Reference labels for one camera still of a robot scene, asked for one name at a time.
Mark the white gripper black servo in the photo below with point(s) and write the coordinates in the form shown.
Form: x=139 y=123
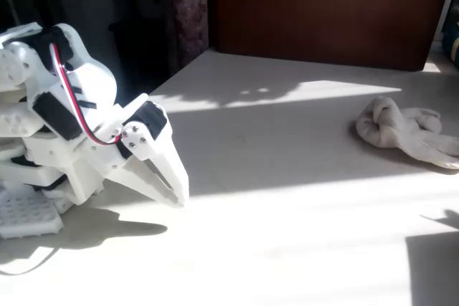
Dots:
x=140 y=145

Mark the brown wooden cabinet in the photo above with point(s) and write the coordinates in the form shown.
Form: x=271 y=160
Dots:
x=322 y=8

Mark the dark patterned curtain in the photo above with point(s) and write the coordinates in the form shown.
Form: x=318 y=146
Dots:
x=188 y=5

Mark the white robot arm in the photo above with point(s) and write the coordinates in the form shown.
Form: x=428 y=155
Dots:
x=93 y=76

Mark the white perforated base plate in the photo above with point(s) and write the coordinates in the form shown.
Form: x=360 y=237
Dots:
x=25 y=216

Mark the grey background furniture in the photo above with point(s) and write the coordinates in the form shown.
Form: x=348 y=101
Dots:
x=89 y=15

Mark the white cloth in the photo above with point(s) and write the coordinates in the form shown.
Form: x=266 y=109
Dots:
x=394 y=130

